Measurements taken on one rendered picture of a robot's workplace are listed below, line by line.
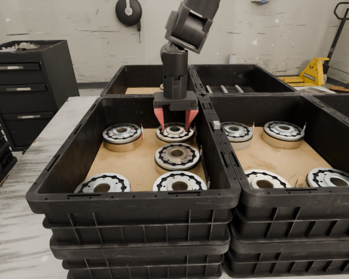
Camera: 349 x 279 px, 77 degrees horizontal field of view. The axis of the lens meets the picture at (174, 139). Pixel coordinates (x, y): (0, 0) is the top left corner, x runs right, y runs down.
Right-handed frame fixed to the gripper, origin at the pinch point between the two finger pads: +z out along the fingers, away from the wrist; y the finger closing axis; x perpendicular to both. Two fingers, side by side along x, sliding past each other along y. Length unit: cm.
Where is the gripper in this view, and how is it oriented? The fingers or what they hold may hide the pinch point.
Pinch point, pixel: (174, 128)
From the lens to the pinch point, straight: 58.8
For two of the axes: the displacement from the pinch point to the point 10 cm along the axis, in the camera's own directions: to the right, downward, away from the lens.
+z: 0.0, 8.6, 5.2
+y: -9.9, 0.6, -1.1
